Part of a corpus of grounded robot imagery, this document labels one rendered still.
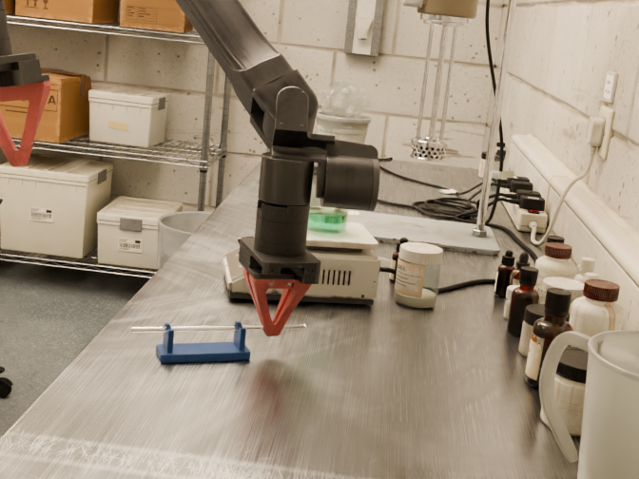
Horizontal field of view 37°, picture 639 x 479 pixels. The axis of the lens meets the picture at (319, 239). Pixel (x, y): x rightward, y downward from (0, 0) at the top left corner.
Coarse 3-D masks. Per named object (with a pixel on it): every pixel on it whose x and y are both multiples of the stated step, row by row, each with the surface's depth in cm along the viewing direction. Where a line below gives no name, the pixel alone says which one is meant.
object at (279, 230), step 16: (272, 208) 100; (288, 208) 100; (304, 208) 101; (256, 224) 103; (272, 224) 101; (288, 224) 101; (304, 224) 102; (256, 240) 103; (272, 240) 101; (288, 240) 101; (304, 240) 103; (256, 256) 101; (272, 256) 101; (288, 256) 102; (304, 256) 103; (272, 272) 99; (304, 272) 100
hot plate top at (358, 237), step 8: (352, 224) 136; (360, 224) 136; (352, 232) 131; (360, 232) 132; (368, 232) 132; (312, 240) 125; (320, 240) 125; (328, 240) 125; (336, 240) 125; (344, 240) 126; (352, 240) 126; (360, 240) 127; (368, 240) 127; (376, 240) 128; (352, 248) 126; (360, 248) 126; (368, 248) 126; (376, 248) 127
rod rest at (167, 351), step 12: (168, 324) 103; (240, 324) 106; (168, 336) 101; (240, 336) 104; (156, 348) 104; (168, 348) 102; (180, 348) 103; (192, 348) 104; (204, 348) 104; (216, 348) 105; (228, 348) 105; (240, 348) 104; (168, 360) 101; (180, 360) 102; (192, 360) 102; (204, 360) 103; (216, 360) 103; (228, 360) 104
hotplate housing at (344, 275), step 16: (320, 256) 125; (336, 256) 125; (352, 256) 126; (368, 256) 126; (224, 272) 131; (320, 272) 125; (336, 272) 126; (352, 272) 126; (368, 272) 126; (240, 288) 124; (320, 288) 126; (336, 288) 126; (352, 288) 127; (368, 288) 127; (368, 304) 128
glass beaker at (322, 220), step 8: (312, 184) 127; (312, 192) 127; (312, 200) 127; (312, 208) 127; (320, 208) 126; (328, 208) 126; (336, 208) 126; (312, 216) 127; (320, 216) 127; (328, 216) 126; (336, 216) 127; (344, 216) 128; (312, 224) 127; (320, 224) 127; (328, 224) 127; (336, 224) 127; (344, 224) 128; (312, 232) 128; (320, 232) 127; (328, 232) 127; (336, 232) 127; (344, 232) 129
